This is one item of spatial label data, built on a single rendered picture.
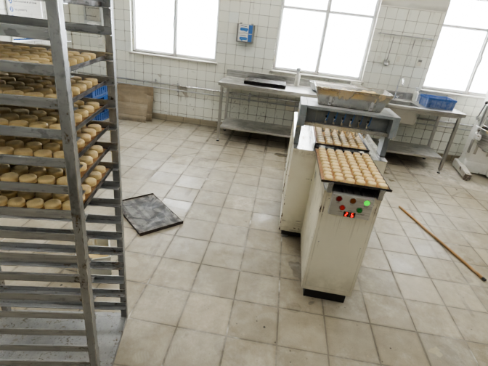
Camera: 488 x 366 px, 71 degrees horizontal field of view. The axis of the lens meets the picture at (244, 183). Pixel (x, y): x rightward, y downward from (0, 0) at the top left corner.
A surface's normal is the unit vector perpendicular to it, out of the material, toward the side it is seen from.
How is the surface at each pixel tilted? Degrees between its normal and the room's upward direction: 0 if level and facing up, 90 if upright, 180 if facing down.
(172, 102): 90
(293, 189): 90
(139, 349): 0
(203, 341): 0
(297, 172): 90
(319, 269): 90
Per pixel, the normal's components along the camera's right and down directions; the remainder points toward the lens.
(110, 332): 0.11, -0.90
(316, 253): -0.14, 0.41
